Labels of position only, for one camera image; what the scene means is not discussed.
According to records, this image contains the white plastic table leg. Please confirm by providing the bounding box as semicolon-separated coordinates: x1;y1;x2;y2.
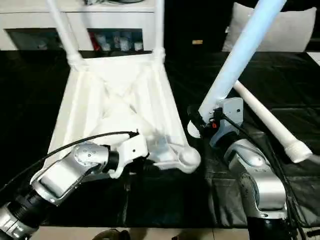
233;79;314;164
186;0;288;139
152;0;167;62
46;0;85;67

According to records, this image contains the white plastic table top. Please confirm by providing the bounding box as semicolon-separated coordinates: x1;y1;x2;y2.
45;52;202;175

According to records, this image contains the dark left robot foot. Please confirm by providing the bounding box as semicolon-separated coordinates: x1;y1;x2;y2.
92;229;132;240

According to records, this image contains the black work mat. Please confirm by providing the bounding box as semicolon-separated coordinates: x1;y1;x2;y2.
0;47;320;230

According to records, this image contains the grey cushion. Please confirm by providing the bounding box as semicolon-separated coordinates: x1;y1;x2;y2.
222;2;319;53

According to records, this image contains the grey carrying case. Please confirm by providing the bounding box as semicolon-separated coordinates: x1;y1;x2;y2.
82;0;153;7

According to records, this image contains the white cabinet with glass doors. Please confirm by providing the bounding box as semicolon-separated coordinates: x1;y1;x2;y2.
0;0;156;52

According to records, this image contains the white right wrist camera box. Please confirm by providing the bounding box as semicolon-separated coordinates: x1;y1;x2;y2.
210;97;245;148

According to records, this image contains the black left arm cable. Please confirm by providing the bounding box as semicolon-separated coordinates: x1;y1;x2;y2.
0;130;140;193

